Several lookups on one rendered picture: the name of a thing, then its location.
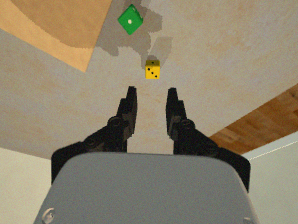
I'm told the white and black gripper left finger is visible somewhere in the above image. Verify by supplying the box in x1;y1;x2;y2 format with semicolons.
51;86;138;185

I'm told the tan mat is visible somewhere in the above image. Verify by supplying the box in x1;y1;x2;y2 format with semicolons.
0;0;112;73

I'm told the yellow die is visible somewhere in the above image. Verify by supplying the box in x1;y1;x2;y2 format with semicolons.
145;60;160;79

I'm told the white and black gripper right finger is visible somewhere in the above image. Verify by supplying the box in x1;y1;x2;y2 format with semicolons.
166;88;251;194

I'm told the green die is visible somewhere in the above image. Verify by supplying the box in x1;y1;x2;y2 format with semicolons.
118;4;143;35

